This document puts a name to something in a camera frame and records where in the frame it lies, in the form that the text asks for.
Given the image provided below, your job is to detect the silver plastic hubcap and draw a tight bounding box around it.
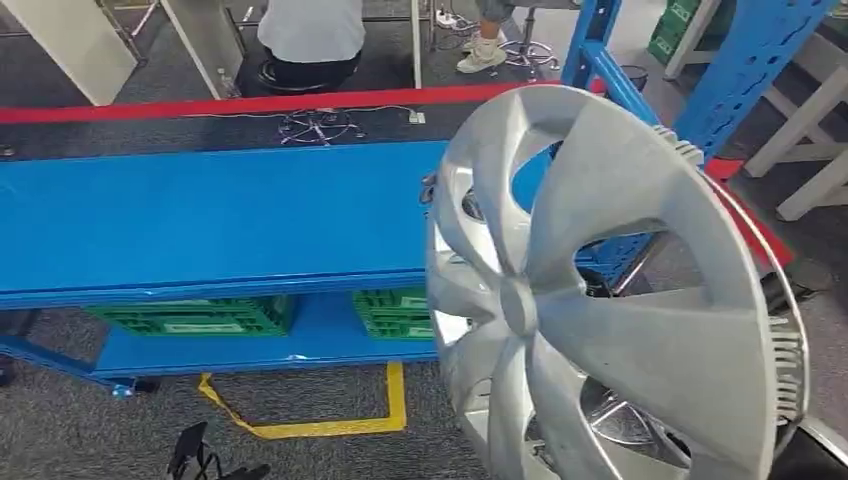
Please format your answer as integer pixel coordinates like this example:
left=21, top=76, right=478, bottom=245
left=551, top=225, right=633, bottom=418
left=423, top=82, right=813, bottom=480

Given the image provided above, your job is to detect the green plastic crate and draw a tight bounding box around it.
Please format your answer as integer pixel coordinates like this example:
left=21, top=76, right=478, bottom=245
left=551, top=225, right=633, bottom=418
left=352, top=286, right=437, bottom=342
left=647, top=0, right=713, bottom=66
left=84, top=294, right=297, bottom=338

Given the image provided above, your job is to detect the person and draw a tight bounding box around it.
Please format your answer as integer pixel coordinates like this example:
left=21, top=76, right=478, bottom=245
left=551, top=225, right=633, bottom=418
left=256, top=0, right=367, bottom=71
left=455, top=0, right=531, bottom=75

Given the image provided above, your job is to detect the black round stool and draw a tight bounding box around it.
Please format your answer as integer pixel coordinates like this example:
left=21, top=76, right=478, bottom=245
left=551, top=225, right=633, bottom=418
left=254, top=49, right=367, bottom=148

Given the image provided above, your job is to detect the chrome stool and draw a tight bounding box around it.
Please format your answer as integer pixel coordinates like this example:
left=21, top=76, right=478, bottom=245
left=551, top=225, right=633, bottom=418
left=498, top=5, right=563, bottom=73

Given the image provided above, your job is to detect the yellow floor tape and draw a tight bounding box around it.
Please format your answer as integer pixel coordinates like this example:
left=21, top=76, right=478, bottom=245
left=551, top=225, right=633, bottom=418
left=197, top=362, right=407, bottom=441

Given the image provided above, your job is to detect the clear water bottle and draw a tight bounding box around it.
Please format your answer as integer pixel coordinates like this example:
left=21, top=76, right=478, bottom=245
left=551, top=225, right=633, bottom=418
left=217, top=67, right=242, bottom=101

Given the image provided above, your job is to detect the blue metal shelf rack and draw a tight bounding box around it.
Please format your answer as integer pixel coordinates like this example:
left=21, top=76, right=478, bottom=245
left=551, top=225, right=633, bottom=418
left=0, top=0, right=839, bottom=399

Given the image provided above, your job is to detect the white desk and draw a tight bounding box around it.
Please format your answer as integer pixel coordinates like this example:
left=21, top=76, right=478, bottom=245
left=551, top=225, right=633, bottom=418
left=162, top=0, right=423, bottom=101
left=3, top=0, right=137, bottom=107

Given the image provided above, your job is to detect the white table frame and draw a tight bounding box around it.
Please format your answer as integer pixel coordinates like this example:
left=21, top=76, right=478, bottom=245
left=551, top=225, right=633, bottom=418
left=664, top=0, right=848, bottom=223

